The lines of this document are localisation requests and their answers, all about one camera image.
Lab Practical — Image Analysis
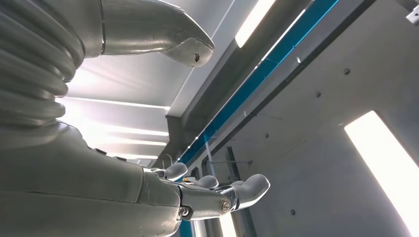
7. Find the rectangular ceiling light panel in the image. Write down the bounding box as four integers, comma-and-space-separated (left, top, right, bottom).
343, 110, 419, 237
234, 0, 276, 49

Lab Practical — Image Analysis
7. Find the blue ceiling beam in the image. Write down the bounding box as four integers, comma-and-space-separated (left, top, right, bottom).
177, 0, 340, 237

